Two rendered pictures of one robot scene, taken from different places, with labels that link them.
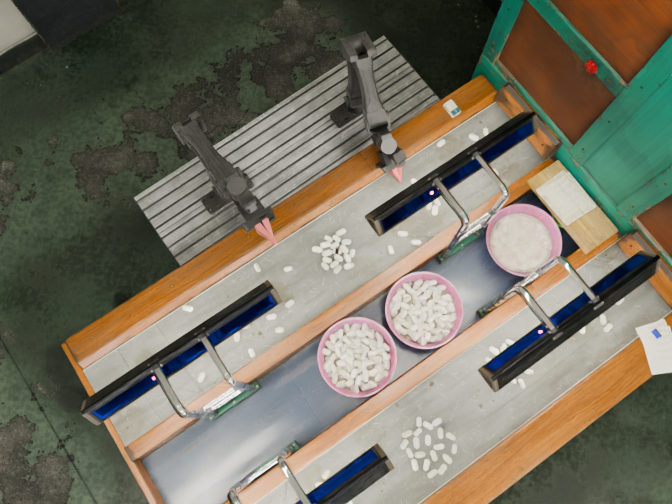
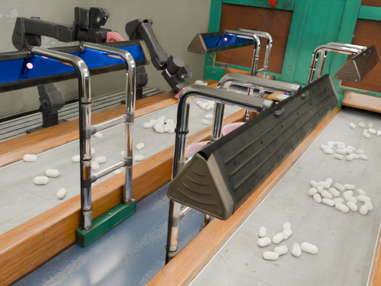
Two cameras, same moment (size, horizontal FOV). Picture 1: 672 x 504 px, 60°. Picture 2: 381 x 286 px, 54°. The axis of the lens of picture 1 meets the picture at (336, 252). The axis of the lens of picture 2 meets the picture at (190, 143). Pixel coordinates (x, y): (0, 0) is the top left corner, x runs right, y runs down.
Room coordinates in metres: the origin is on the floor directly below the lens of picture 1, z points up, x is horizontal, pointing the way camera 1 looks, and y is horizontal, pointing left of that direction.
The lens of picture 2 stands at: (-0.78, 0.57, 1.27)
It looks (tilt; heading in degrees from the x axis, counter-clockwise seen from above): 22 degrees down; 332
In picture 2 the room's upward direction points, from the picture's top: 6 degrees clockwise
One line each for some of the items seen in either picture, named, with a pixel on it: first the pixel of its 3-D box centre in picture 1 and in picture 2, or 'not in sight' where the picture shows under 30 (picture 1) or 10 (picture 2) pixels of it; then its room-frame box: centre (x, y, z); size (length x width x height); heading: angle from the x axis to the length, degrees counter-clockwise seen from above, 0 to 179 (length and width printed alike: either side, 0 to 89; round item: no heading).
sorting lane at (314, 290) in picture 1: (328, 259); (159, 131); (0.52, 0.03, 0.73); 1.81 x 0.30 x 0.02; 124
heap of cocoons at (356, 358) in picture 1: (356, 357); not in sight; (0.18, -0.07, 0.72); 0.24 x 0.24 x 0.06
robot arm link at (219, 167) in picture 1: (208, 153); (47, 37); (0.79, 0.40, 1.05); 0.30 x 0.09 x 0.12; 35
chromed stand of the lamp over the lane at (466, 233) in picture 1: (457, 209); (241, 81); (0.64, -0.41, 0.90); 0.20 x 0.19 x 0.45; 124
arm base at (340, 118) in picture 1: (354, 103); (136, 93); (1.15, -0.08, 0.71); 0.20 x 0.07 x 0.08; 125
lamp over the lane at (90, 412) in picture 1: (182, 349); (60, 62); (0.17, 0.44, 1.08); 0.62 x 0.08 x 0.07; 124
